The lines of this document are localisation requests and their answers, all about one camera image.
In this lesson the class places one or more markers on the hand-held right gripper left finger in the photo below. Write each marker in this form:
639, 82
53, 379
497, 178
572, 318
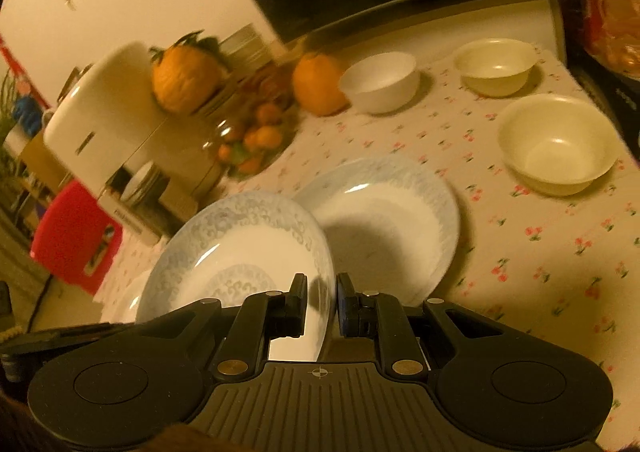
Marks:
299, 304

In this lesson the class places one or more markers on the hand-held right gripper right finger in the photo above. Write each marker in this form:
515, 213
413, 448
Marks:
343, 306

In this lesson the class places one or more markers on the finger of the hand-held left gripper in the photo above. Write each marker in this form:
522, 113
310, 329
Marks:
80, 333

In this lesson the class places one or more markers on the white plate grey floral print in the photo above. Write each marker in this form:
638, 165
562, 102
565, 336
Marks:
127, 299

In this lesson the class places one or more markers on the blue scroll rim plate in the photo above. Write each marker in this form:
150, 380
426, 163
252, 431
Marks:
380, 217
240, 252

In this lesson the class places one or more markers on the small plain white bowl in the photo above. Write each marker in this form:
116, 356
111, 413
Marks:
380, 87

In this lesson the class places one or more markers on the large white bowl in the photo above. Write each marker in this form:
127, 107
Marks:
555, 157

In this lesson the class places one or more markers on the red plastic stool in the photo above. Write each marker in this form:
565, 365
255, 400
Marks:
75, 237

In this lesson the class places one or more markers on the glass jar of small fruits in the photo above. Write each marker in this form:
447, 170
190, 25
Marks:
250, 132

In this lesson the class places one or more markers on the floral tablecloth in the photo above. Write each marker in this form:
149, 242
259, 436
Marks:
525, 257

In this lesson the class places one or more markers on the white kitchen appliance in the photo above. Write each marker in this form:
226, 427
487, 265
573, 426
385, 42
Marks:
100, 122

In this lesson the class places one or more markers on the yellow pomelo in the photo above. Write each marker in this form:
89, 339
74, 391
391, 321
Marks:
320, 82

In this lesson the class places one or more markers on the pomelo with green leaves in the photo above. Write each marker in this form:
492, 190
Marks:
185, 77

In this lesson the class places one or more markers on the white bowl with flared rim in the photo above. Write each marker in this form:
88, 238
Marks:
495, 77

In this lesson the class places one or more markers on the black and white carton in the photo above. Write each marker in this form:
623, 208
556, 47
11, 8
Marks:
615, 102

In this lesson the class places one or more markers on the orange printed carton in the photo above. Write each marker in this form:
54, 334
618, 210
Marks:
605, 7

